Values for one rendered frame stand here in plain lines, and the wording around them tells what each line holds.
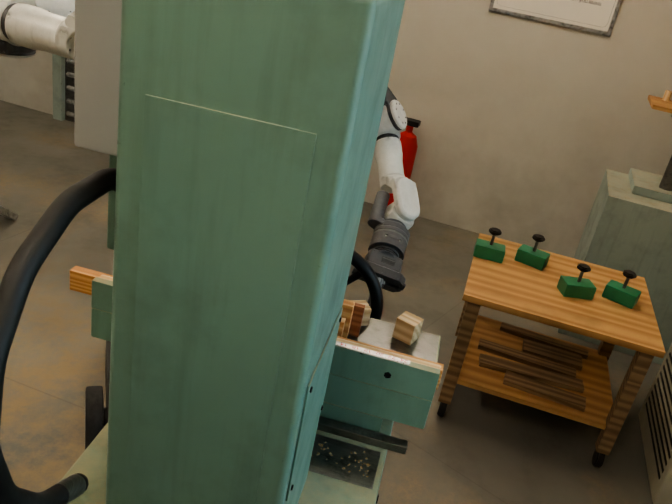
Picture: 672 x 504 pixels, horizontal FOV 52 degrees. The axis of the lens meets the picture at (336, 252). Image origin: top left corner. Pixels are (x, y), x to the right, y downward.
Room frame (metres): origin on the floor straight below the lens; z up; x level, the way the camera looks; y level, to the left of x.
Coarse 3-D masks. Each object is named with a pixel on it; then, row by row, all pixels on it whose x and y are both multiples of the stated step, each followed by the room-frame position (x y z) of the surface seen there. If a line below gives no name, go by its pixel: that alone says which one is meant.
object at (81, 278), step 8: (72, 272) 1.03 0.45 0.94; (80, 272) 1.03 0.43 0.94; (88, 272) 1.03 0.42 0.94; (96, 272) 1.04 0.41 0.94; (72, 280) 1.03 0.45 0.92; (80, 280) 1.02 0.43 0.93; (88, 280) 1.02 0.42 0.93; (72, 288) 1.03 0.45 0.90; (80, 288) 1.02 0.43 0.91; (88, 288) 1.02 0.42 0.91; (368, 344) 0.97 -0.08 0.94; (424, 360) 0.96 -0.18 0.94; (440, 368) 0.94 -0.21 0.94; (440, 376) 0.94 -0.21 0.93
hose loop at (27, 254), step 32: (64, 192) 0.58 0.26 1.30; (96, 192) 0.62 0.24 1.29; (64, 224) 0.56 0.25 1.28; (32, 256) 0.51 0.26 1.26; (0, 288) 0.49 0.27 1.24; (0, 320) 0.47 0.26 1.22; (0, 352) 0.45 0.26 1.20; (0, 384) 0.45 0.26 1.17; (0, 416) 0.44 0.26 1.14; (0, 448) 0.44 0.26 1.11; (0, 480) 0.44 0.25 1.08; (64, 480) 0.55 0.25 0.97
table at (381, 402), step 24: (96, 312) 0.98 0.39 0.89; (96, 336) 0.98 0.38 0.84; (360, 336) 1.06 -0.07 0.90; (384, 336) 1.07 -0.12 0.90; (432, 336) 1.10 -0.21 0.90; (432, 360) 1.02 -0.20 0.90; (336, 384) 0.93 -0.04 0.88; (360, 384) 0.92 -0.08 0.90; (360, 408) 0.92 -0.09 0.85; (384, 408) 0.92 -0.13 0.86; (408, 408) 0.91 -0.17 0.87
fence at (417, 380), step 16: (96, 288) 0.98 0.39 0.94; (96, 304) 0.98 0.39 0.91; (336, 352) 0.93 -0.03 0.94; (352, 352) 0.92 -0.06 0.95; (336, 368) 0.93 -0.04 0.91; (352, 368) 0.92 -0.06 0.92; (368, 368) 0.92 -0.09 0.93; (384, 368) 0.92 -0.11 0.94; (400, 368) 0.91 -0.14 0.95; (416, 368) 0.91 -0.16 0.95; (432, 368) 0.92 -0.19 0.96; (384, 384) 0.92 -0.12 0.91; (400, 384) 0.91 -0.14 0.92; (416, 384) 0.91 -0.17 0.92; (432, 384) 0.91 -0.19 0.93
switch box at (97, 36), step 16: (80, 0) 0.64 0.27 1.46; (96, 0) 0.64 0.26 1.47; (112, 0) 0.64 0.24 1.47; (80, 16) 0.64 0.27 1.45; (96, 16) 0.64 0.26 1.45; (112, 16) 0.64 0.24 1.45; (80, 32) 0.64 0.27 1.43; (96, 32) 0.64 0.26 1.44; (112, 32) 0.64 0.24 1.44; (80, 48) 0.64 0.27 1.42; (96, 48) 0.64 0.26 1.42; (112, 48) 0.64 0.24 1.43; (80, 64) 0.64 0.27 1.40; (96, 64) 0.64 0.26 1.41; (112, 64) 0.64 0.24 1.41; (80, 80) 0.64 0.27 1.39; (96, 80) 0.64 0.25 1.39; (112, 80) 0.64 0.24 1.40; (80, 96) 0.64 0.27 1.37; (96, 96) 0.64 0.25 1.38; (112, 96) 0.64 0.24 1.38; (80, 112) 0.64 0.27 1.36; (96, 112) 0.64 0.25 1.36; (112, 112) 0.64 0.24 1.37; (80, 128) 0.64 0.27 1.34; (96, 128) 0.64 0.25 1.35; (112, 128) 0.64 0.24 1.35; (80, 144) 0.64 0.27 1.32; (96, 144) 0.64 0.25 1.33; (112, 144) 0.64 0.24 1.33
